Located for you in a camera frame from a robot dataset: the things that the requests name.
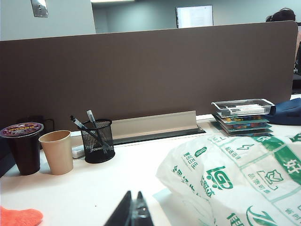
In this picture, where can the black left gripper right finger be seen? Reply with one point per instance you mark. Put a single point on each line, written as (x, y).
(141, 212)

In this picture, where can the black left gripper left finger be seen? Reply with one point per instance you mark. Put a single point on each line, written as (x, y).
(122, 209)

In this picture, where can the white plastic bag green print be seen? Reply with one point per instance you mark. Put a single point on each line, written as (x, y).
(235, 188)

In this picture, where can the black mesh pen holder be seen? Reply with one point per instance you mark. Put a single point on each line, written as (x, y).
(98, 153)

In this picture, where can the small white eraser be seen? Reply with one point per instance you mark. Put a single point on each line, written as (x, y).
(78, 152)

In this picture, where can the beige paper cup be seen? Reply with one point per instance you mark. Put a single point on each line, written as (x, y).
(57, 155)

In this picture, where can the clear grey pen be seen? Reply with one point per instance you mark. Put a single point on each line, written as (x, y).
(90, 116)

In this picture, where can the black pen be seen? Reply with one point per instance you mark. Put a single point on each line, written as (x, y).
(75, 120)

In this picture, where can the orange cloth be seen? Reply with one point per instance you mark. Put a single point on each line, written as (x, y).
(18, 216)

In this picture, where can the dark drink cup sealed lid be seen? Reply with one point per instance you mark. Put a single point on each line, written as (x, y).
(26, 155)

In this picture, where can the small black box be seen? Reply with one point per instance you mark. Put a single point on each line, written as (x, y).
(48, 124)

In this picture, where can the clear plastic box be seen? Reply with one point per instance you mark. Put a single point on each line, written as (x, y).
(218, 106)

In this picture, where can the flat colourful game box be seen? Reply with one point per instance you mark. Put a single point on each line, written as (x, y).
(244, 126)
(244, 119)

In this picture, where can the brown desk divider panel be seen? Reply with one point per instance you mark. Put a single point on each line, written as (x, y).
(141, 70)

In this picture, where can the white marker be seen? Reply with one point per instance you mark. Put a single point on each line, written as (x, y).
(247, 108)

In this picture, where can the blue foam slipper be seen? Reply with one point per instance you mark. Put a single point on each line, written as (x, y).
(287, 113)

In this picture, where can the white presentation screen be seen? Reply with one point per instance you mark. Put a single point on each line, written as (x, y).
(195, 16)

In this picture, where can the ceiling light strip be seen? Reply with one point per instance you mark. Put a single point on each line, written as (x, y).
(113, 1)

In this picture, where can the seated person with headphones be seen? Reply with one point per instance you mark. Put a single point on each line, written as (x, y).
(282, 15)

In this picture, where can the metal wall plate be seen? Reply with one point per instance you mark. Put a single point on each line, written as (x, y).
(40, 8)

